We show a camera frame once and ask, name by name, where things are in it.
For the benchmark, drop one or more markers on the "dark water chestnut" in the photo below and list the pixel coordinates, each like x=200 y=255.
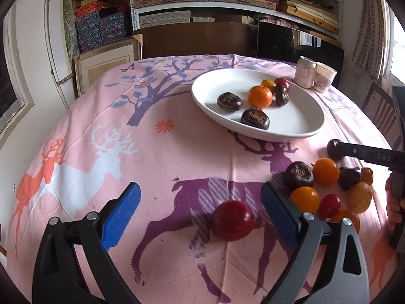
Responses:
x=349 y=177
x=281 y=98
x=229 y=102
x=255 y=118
x=299 y=174
x=332 y=150

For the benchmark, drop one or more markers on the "large red plum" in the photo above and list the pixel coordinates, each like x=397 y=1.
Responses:
x=233 y=221

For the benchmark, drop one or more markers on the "pink drink can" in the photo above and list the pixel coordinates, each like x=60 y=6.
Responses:
x=305 y=71

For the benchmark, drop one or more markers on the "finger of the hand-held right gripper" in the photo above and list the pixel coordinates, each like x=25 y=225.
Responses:
x=364 y=153

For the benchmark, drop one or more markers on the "wooden picture frame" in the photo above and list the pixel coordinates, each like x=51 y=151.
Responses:
x=104 y=66

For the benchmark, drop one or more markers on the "pink deer print tablecloth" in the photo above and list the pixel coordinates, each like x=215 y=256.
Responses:
x=158 y=164

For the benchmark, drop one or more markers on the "black glossy panel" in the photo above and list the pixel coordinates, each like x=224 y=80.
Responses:
x=278 y=44

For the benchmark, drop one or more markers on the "orange mandarin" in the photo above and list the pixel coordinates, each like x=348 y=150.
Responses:
x=340 y=214
x=259 y=96

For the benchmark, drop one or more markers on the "white paper cup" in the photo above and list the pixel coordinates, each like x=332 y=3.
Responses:
x=326 y=77

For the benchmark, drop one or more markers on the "white board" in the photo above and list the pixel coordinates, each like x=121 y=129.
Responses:
x=55 y=53

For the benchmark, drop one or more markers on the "green marble slab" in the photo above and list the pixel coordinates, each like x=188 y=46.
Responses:
x=70 y=28

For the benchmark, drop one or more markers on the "brown wooden cabinet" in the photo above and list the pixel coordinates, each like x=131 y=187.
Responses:
x=196 y=41

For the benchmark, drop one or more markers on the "white oval plate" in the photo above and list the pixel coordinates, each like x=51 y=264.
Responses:
x=294 y=120

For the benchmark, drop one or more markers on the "yellow speckled fruit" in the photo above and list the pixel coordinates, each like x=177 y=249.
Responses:
x=360 y=197

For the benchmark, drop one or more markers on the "stack of floral storage boxes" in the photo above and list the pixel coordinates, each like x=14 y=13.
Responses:
x=101 y=28

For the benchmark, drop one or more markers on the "bright window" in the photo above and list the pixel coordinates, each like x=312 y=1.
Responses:
x=397 y=44

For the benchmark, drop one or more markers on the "patterned beige curtain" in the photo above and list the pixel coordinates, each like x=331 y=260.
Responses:
x=368 y=38

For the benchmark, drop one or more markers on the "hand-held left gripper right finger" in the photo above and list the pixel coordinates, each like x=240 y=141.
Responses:
x=280 y=215

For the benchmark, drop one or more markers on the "person's right hand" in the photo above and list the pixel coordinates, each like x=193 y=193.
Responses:
x=393 y=210

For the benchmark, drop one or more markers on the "white framed window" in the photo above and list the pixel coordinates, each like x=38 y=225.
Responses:
x=12 y=85

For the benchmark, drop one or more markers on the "dark wooden chair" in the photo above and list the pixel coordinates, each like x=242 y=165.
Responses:
x=376 y=101

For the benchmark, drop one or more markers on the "small orange tomato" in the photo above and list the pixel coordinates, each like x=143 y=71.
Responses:
x=268 y=83

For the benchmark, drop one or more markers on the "small red tomato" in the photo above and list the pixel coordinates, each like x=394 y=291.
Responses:
x=329 y=205

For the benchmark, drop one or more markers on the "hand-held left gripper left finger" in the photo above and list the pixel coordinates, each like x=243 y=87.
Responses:
x=121 y=215

